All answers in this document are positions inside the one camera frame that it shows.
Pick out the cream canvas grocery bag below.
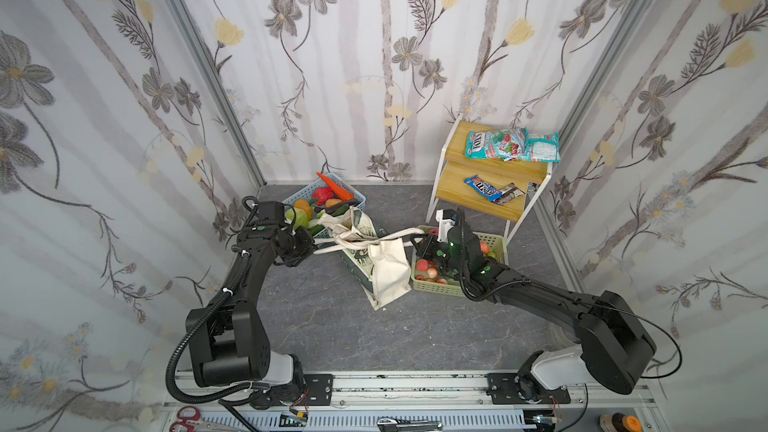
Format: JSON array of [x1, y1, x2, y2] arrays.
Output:
[[312, 206, 426, 310]]

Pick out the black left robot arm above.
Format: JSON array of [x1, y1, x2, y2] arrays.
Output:
[[165, 196, 316, 408]]

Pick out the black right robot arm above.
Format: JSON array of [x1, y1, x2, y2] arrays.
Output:
[[408, 210, 658, 403]]

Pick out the green cucumber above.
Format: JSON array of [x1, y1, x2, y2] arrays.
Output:
[[309, 199, 359, 236]]

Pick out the green cabbage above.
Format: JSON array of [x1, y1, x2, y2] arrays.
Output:
[[285, 207, 310, 230]]

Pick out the green plastic fruit basket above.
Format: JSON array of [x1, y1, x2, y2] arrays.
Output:
[[411, 225, 509, 299]]

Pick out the blue plastic vegetable basket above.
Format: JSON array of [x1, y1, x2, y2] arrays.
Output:
[[283, 173, 366, 237]]

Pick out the blue chocolate bar packet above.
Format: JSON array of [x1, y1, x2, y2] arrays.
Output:
[[464, 175, 503, 202]]

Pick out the brown snack bar packet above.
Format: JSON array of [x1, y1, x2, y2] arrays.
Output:
[[493, 183, 525, 205]]

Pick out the white wooden two-tier shelf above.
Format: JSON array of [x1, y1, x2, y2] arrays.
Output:
[[426, 118, 554, 243]]

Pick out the red green candy packet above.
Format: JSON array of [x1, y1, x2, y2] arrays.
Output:
[[465, 128, 526, 161]]

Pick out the teal white snack packet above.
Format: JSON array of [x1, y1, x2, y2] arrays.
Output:
[[521, 129, 561, 163]]

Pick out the orange capped bottle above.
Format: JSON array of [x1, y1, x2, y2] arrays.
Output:
[[598, 412, 644, 432]]

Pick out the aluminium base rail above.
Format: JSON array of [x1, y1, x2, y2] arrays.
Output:
[[155, 368, 667, 432]]

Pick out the red handled scissors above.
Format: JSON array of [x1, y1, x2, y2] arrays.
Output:
[[169, 406, 237, 432]]

